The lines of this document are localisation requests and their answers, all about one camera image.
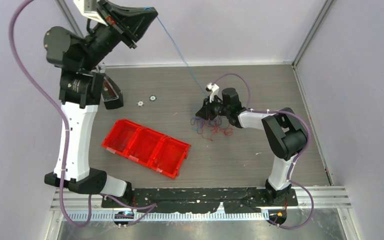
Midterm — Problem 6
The small silver gear left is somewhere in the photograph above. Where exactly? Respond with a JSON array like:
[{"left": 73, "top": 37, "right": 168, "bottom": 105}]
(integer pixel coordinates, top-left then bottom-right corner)
[{"left": 137, "top": 101, "right": 145, "bottom": 107}]

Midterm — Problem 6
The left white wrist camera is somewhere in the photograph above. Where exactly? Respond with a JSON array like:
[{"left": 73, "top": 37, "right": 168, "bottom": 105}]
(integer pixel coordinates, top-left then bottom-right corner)
[{"left": 73, "top": 0, "right": 108, "bottom": 26}]

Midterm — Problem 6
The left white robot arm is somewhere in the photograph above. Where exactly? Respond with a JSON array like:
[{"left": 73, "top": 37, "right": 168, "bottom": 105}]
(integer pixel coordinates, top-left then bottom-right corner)
[{"left": 43, "top": 0, "right": 158, "bottom": 207}]

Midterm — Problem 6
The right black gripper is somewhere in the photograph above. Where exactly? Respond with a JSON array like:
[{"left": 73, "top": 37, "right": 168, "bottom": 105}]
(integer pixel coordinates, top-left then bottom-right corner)
[{"left": 196, "top": 95, "right": 231, "bottom": 121}]

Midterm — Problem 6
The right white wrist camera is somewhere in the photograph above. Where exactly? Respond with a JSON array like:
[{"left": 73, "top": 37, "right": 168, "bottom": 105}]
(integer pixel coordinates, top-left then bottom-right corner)
[{"left": 205, "top": 82, "right": 220, "bottom": 103}]

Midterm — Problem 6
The red three-compartment bin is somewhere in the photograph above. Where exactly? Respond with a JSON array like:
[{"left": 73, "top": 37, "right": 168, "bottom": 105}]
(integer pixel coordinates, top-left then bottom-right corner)
[{"left": 101, "top": 119, "right": 191, "bottom": 179}]

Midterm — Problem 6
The slotted cable duct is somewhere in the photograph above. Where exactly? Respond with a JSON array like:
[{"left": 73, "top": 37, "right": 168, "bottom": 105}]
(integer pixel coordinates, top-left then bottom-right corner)
[{"left": 62, "top": 211, "right": 271, "bottom": 222}]

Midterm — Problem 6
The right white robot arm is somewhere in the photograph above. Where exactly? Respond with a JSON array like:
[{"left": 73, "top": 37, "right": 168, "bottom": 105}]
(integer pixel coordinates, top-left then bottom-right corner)
[{"left": 195, "top": 83, "right": 311, "bottom": 205}]

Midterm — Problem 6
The light blue thin cable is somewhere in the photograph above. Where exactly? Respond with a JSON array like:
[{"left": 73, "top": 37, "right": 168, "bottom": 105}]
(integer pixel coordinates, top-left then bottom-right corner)
[{"left": 143, "top": 6, "right": 211, "bottom": 99}]

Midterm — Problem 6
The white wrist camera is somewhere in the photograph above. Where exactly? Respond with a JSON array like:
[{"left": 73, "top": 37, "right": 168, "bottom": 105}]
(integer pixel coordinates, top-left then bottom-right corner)
[
  {"left": 73, "top": 0, "right": 108, "bottom": 26},
  {"left": 205, "top": 82, "right": 220, "bottom": 103}
]

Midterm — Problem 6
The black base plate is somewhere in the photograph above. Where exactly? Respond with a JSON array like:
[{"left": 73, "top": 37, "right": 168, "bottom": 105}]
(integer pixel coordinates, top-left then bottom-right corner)
[{"left": 118, "top": 187, "right": 298, "bottom": 214}]

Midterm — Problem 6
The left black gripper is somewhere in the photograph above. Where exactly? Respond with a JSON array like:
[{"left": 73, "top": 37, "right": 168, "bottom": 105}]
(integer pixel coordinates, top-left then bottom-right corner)
[{"left": 81, "top": 0, "right": 158, "bottom": 71}]

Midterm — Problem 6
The small silver gear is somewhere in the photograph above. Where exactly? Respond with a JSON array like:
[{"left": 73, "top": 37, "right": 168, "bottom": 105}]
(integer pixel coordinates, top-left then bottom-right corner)
[
  {"left": 149, "top": 95, "right": 157, "bottom": 102},
  {"left": 137, "top": 101, "right": 145, "bottom": 107}
]

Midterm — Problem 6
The black wedge stand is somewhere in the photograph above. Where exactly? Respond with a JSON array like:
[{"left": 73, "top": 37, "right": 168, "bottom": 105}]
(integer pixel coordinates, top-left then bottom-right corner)
[{"left": 101, "top": 74, "right": 124, "bottom": 110}]

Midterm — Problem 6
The small silver gear right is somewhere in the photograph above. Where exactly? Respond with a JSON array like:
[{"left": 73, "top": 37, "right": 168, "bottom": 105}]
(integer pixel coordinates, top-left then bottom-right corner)
[{"left": 149, "top": 95, "right": 157, "bottom": 102}]

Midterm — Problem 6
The dark purple thin cable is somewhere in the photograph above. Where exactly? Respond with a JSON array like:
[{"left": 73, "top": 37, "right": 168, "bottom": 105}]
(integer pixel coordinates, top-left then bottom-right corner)
[{"left": 114, "top": 134, "right": 130, "bottom": 150}]

